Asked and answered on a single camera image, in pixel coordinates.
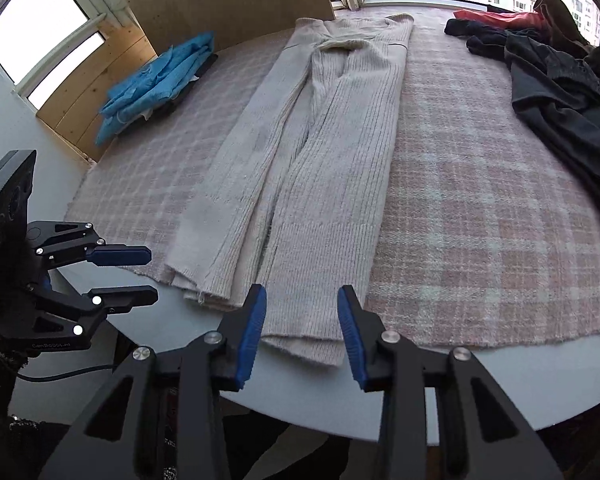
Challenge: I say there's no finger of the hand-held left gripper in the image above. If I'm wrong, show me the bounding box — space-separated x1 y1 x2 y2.
27 220 152 267
27 286 159 351

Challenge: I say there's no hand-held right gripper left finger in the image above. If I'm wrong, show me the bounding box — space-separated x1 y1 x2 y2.
39 283 268 480

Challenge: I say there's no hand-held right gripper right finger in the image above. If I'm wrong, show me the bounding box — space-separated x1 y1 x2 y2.
337 285 563 480

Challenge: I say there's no cream ribbed knit sweater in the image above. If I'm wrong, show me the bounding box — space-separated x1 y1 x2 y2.
165 12 415 367

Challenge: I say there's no wooden plank panel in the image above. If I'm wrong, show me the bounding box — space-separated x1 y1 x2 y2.
36 22 158 162

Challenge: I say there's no blue garment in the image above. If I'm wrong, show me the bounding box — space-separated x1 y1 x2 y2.
95 31 216 147

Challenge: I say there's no pink plaid blanket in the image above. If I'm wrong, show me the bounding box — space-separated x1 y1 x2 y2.
65 7 600 351

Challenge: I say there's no dark cloth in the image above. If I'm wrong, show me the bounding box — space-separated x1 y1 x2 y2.
142 52 220 122

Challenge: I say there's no large wooden board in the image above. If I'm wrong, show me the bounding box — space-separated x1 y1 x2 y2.
120 0 348 53

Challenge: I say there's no dark grey garment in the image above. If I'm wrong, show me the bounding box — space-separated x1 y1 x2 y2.
504 30 600 261

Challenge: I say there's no navy garment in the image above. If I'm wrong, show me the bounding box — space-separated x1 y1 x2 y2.
444 19 518 58

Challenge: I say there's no red garment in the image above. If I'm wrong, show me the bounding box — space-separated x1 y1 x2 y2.
452 8 548 31

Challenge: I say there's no brown garment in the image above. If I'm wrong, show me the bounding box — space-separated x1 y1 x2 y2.
532 0 600 61

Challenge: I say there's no black cable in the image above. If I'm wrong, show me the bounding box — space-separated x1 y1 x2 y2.
16 364 118 384

